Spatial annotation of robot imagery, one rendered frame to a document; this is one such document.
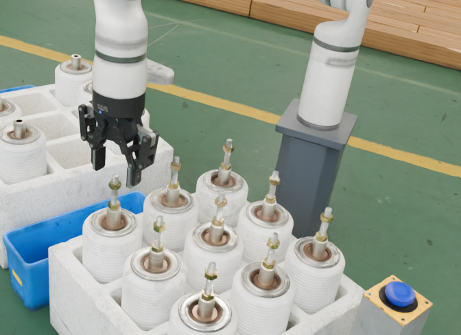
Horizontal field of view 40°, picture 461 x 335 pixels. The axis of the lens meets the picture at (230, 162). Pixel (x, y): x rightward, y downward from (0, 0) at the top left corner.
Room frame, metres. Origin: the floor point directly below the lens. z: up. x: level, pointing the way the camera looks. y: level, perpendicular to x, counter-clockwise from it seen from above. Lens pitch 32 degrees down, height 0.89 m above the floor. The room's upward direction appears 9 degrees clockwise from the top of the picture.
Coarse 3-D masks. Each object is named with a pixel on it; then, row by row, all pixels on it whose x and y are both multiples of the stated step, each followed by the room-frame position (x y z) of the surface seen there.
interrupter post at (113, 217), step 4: (108, 208) 0.80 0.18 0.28; (120, 208) 0.80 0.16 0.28; (108, 212) 0.79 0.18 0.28; (112, 212) 0.79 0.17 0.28; (116, 212) 0.79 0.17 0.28; (120, 212) 0.80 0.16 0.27; (108, 216) 0.79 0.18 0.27; (112, 216) 0.79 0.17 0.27; (116, 216) 0.79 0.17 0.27; (120, 216) 0.80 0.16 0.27; (108, 220) 0.79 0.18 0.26; (112, 220) 0.79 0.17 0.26; (116, 220) 0.79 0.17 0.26; (108, 224) 0.79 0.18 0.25; (112, 224) 0.79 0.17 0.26; (116, 224) 0.79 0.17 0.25
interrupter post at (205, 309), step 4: (200, 296) 0.63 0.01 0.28; (200, 300) 0.63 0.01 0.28; (212, 300) 0.63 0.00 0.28; (200, 304) 0.63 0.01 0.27; (204, 304) 0.62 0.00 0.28; (208, 304) 0.62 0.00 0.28; (212, 304) 0.63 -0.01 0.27; (200, 308) 0.63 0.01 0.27; (204, 308) 0.62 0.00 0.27; (208, 308) 0.63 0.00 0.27; (212, 308) 0.63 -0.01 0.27; (200, 312) 0.63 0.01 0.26; (204, 312) 0.62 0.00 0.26; (208, 312) 0.63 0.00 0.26; (212, 312) 0.63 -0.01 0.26; (200, 316) 0.63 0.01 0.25; (204, 316) 0.62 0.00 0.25; (208, 316) 0.63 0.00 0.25
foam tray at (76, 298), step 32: (64, 256) 0.78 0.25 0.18; (64, 288) 0.76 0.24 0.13; (96, 288) 0.72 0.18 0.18; (192, 288) 0.75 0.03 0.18; (352, 288) 0.81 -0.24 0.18; (64, 320) 0.76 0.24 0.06; (96, 320) 0.69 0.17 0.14; (128, 320) 0.67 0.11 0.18; (288, 320) 0.74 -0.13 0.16; (320, 320) 0.73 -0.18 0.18; (352, 320) 0.78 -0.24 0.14
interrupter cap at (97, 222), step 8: (104, 208) 0.83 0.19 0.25; (96, 216) 0.81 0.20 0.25; (104, 216) 0.81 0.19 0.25; (128, 216) 0.82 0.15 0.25; (96, 224) 0.78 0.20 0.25; (104, 224) 0.79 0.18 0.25; (120, 224) 0.80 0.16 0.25; (128, 224) 0.80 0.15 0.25; (136, 224) 0.80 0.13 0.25; (96, 232) 0.77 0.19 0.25; (104, 232) 0.77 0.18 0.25; (112, 232) 0.77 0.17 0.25; (120, 232) 0.78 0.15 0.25; (128, 232) 0.78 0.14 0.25
